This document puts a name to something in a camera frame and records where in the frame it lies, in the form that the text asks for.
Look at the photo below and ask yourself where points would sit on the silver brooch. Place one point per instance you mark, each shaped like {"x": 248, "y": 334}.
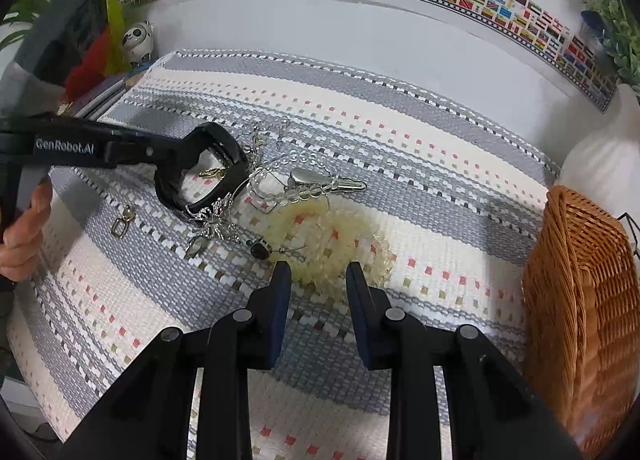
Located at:
{"x": 215, "y": 221}

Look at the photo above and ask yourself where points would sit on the person's left hand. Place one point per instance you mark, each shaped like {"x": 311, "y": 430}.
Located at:
{"x": 27, "y": 235}

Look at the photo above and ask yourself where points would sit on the panda figurine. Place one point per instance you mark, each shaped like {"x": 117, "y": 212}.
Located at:
{"x": 137, "y": 40}

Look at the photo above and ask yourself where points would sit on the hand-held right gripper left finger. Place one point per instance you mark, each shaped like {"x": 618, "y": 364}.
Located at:
{"x": 280, "y": 300}

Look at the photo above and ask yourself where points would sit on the stack of books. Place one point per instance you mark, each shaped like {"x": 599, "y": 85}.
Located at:
{"x": 107, "y": 90}

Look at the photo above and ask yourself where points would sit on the black bangle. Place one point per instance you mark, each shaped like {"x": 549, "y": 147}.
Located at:
{"x": 235, "y": 150}

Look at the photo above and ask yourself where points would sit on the black bead pendant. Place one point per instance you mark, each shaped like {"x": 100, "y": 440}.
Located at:
{"x": 260, "y": 250}

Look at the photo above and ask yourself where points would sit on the red plant pot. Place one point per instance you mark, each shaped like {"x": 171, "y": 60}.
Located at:
{"x": 87, "y": 68}

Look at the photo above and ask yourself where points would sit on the white vase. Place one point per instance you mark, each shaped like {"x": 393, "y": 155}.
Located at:
{"x": 600, "y": 160}

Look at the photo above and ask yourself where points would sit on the artificial flower bouquet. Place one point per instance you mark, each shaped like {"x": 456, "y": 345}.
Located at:
{"x": 617, "y": 30}

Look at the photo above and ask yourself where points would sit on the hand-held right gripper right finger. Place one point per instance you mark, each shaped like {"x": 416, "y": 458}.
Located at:
{"x": 357, "y": 300}

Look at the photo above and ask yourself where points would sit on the silver hair clip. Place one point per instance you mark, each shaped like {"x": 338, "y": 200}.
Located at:
{"x": 305, "y": 175}

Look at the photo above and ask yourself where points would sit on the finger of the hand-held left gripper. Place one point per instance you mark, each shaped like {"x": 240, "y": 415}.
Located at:
{"x": 150, "y": 138}
{"x": 140, "y": 158}

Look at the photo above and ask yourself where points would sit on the small gold charm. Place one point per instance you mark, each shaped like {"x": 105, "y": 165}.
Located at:
{"x": 212, "y": 173}

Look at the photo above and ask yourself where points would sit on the brown wicker basket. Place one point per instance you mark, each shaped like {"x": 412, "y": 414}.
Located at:
{"x": 575, "y": 290}

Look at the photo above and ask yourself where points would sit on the grey and white woven mat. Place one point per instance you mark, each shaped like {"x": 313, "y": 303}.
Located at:
{"x": 400, "y": 140}

